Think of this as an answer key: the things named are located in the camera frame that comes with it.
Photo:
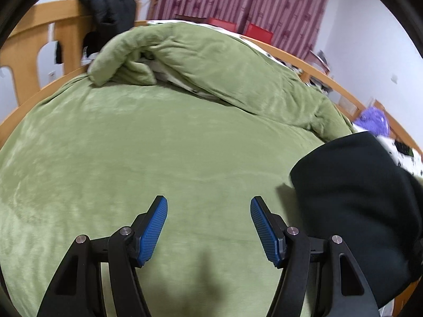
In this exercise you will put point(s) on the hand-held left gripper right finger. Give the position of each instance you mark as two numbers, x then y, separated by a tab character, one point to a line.
264	231

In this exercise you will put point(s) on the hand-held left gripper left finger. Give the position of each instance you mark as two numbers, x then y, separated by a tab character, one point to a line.
153	231

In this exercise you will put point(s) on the black printed t-shirt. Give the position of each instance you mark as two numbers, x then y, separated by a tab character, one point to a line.
347	188

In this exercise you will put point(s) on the green bed sheet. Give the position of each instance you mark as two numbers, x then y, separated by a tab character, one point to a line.
132	138

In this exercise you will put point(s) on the purple fluffy cloth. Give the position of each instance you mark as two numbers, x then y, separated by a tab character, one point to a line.
373	119

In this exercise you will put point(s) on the green fleece duvet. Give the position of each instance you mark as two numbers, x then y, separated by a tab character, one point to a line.
214	66

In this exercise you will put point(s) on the red box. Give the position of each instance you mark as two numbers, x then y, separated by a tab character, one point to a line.
222	24
259	33

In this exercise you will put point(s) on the black jacket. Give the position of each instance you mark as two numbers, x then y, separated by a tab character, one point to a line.
109	13

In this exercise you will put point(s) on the wooden rack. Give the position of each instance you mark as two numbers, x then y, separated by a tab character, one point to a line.
148	0

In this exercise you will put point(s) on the wooden bed frame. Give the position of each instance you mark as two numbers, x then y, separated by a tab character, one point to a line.
26	29

